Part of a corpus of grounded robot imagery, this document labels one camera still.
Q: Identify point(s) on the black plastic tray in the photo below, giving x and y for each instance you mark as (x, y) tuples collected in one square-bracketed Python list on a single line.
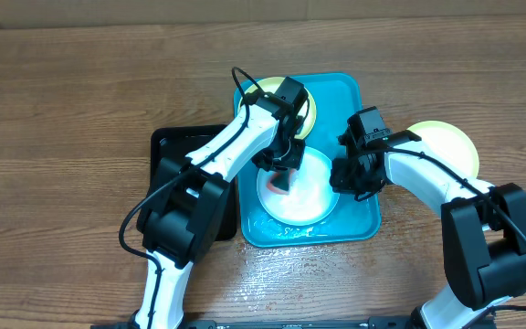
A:
[(167, 141)]

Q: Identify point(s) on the green plate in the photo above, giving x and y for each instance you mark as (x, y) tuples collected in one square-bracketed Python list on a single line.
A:
[(452, 144), (308, 112)]

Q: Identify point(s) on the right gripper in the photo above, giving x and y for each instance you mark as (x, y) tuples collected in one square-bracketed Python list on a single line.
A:
[(343, 184)]

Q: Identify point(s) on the green and orange sponge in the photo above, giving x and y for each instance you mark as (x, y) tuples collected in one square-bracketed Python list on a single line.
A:
[(280, 182)]

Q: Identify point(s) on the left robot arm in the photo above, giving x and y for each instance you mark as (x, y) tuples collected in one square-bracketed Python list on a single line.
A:
[(261, 115)]

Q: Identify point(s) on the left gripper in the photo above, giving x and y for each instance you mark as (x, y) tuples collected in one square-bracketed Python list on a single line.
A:
[(294, 162)]

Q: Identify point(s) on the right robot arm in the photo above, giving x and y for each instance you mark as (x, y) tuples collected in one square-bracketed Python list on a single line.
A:
[(483, 225)]

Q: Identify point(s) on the light blue plate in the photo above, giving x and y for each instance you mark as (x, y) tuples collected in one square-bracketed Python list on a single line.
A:
[(310, 197)]

